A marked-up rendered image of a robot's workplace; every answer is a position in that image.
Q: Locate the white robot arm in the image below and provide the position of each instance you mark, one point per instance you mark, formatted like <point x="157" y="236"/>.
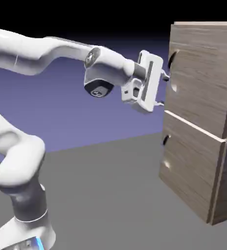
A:
<point x="23" y="48"/>

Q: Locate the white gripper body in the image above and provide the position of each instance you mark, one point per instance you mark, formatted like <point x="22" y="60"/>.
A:
<point x="151" y="82"/>

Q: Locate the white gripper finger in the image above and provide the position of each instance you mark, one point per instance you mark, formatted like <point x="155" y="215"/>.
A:
<point x="165" y="75"/>
<point x="160" y="103"/>

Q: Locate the light wood cabinet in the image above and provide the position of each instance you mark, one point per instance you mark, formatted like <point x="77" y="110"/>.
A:
<point x="201" y="121"/>

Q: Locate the small wood cabinet door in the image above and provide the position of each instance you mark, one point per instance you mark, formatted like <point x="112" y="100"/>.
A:
<point x="189" y="166"/>

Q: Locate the large wood cabinet door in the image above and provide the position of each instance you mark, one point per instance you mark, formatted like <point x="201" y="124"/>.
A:
<point x="199" y="82"/>

